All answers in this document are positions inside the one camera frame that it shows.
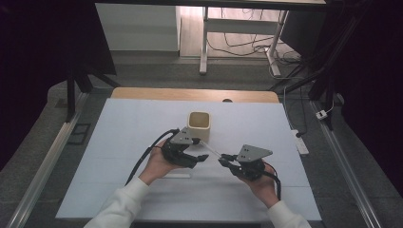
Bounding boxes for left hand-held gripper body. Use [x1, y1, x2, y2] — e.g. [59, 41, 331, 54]
[161, 126, 200, 169]

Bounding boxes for left hand-held gripper black cable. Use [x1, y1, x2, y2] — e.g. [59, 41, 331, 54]
[125, 127, 181, 186]

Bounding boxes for aluminium floor rail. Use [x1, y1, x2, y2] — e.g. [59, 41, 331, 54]
[6, 91, 91, 228]
[308, 100, 383, 228]

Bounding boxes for person's left hand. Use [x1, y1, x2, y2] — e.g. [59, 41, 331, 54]
[138, 139, 183, 186]

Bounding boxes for white cabinet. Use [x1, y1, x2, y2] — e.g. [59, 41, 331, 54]
[94, 3, 182, 52]

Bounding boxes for person's right hand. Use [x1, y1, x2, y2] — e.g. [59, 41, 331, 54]
[239, 164, 280, 209]

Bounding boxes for pale blue table mat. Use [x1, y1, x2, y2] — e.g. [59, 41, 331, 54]
[55, 98, 322, 221]

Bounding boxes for wooden table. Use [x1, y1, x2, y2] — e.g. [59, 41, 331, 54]
[110, 86, 280, 104]

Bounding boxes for dark curtain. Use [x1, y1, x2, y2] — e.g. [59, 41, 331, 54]
[326, 0, 403, 194]
[0, 0, 117, 172]

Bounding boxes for white desk frame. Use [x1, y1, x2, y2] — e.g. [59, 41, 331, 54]
[199, 7, 290, 77]

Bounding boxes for beige square pen holder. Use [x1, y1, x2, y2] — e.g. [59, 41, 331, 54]
[186, 110, 212, 143]

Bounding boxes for black metal stand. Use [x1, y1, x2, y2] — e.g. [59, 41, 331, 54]
[269, 9, 365, 131]
[65, 63, 122, 123]

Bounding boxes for right hand-held gripper black cable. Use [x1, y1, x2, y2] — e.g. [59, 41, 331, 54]
[262, 161, 282, 201]

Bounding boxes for hand-held gripper black cable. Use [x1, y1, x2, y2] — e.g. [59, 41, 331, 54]
[125, 127, 181, 186]
[262, 161, 282, 201]

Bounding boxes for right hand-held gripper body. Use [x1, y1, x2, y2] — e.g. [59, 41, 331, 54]
[226, 144, 274, 182]

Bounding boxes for black floor frame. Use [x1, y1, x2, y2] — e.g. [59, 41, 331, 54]
[67, 123, 92, 146]

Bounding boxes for black floor cables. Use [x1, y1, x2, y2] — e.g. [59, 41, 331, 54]
[207, 8, 302, 65]

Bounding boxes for white power strip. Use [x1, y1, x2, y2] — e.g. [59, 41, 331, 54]
[290, 128, 310, 156]

